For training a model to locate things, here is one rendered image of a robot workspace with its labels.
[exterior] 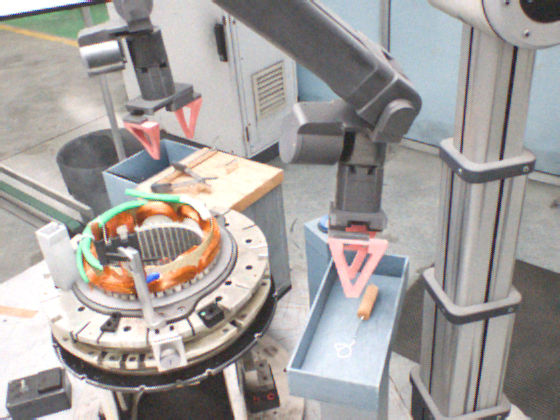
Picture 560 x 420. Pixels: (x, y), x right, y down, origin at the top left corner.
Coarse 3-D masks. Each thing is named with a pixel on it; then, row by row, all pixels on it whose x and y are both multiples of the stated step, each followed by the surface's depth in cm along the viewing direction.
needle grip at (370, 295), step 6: (372, 288) 84; (366, 294) 83; (372, 294) 83; (366, 300) 82; (372, 300) 82; (360, 306) 82; (366, 306) 81; (372, 306) 82; (360, 312) 80; (366, 312) 80; (366, 318) 81
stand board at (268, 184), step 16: (208, 160) 117; (224, 160) 116; (240, 160) 115; (160, 176) 113; (208, 176) 111; (224, 176) 110; (240, 176) 110; (256, 176) 109; (272, 176) 109; (160, 192) 107; (176, 192) 107; (208, 192) 106; (224, 192) 106; (240, 192) 105; (256, 192) 106; (240, 208) 104
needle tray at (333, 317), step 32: (352, 256) 89; (384, 256) 87; (320, 288) 81; (384, 288) 86; (320, 320) 82; (352, 320) 81; (384, 320) 81; (320, 352) 77; (352, 352) 76; (384, 352) 71; (288, 384) 71; (320, 384) 69; (352, 384) 67; (384, 384) 72; (352, 416) 82; (384, 416) 89
